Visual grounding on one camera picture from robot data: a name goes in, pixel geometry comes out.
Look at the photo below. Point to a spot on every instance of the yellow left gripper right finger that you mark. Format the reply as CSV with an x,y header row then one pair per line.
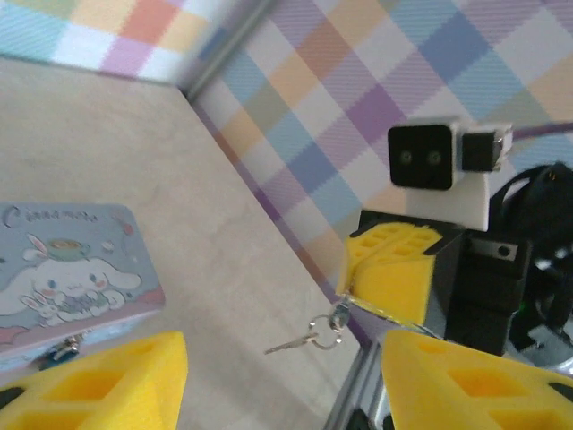
x,y
421,394

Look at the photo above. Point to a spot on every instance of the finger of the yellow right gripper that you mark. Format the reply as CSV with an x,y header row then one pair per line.
x,y
353,255
389,286

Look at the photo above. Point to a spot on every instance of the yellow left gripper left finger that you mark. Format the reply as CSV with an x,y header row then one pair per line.
x,y
147,394

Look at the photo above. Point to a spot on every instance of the blue pink cartoon tin box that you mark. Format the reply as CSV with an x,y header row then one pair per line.
x,y
67,269

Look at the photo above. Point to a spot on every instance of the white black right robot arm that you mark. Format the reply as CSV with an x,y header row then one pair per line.
x,y
550,201

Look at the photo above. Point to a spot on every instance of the aluminium frame rail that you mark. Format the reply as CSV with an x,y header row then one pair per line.
x,y
358,385

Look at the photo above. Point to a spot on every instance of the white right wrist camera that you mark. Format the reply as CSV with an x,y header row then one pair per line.
x,y
421,157

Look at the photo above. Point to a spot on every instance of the aluminium frame post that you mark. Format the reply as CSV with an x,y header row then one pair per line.
x,y
224,49

